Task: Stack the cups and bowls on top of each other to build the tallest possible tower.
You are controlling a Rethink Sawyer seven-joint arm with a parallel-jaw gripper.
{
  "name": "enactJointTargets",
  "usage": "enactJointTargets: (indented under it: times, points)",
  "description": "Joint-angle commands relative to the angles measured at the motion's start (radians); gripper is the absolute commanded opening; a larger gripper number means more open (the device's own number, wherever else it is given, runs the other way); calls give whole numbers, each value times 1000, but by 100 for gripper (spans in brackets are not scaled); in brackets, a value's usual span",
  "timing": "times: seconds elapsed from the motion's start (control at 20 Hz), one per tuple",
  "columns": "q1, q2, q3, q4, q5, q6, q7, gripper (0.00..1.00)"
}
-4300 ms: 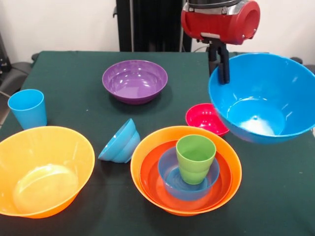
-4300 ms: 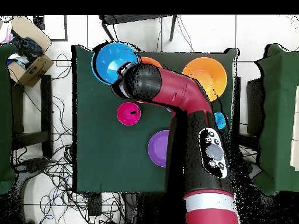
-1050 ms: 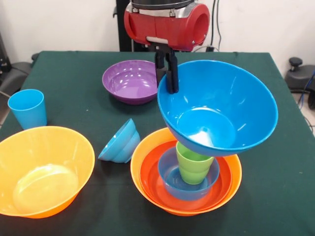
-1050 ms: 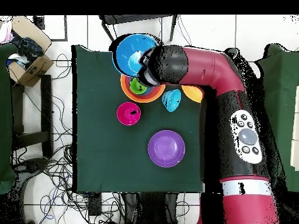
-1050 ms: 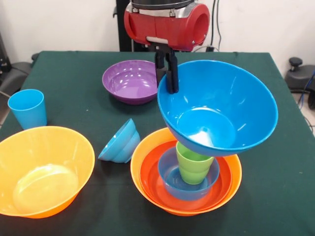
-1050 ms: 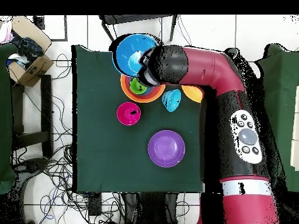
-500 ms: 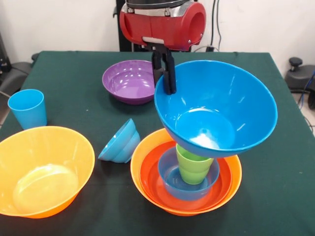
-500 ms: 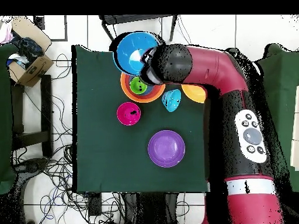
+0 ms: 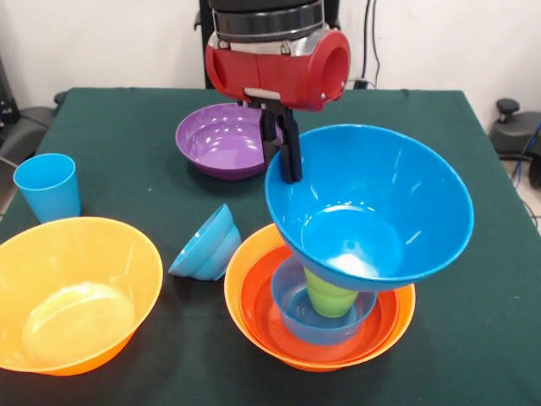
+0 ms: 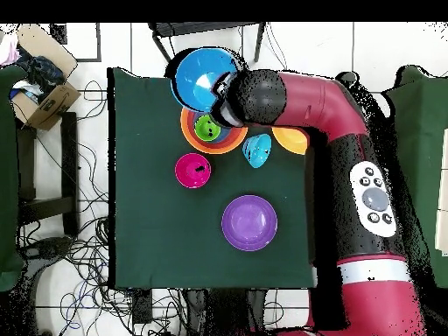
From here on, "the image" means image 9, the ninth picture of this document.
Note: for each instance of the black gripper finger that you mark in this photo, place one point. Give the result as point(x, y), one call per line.
point(270, 135)
point(291, 144)

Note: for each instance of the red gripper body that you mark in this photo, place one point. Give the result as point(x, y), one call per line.
point(279, 74)

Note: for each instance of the large blue bowl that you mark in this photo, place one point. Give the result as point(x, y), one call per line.
point(380, 203)

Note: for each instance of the small light blue bowl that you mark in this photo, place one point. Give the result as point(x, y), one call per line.
point(207, 245)

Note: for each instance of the green cup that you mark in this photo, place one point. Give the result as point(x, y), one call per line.
point(330, 298)

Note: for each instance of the red-orange bowl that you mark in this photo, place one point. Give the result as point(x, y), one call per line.
point(258, 313)

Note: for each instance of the medium blue bowl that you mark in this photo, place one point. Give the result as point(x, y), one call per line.
point(292, 317)

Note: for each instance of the purple bowl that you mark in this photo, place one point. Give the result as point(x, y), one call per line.
point(220, 139)

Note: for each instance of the large orange bowl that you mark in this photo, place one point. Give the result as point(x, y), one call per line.
point(237, 271)
point(76, 288)

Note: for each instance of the dark green tablecloth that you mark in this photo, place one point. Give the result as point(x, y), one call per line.
point(101, 135)

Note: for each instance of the black office chair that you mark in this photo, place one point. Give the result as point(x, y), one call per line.
point(511, 135)
point(25, 127)

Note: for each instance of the blue cup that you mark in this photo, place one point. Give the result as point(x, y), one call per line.
point(51, 190)

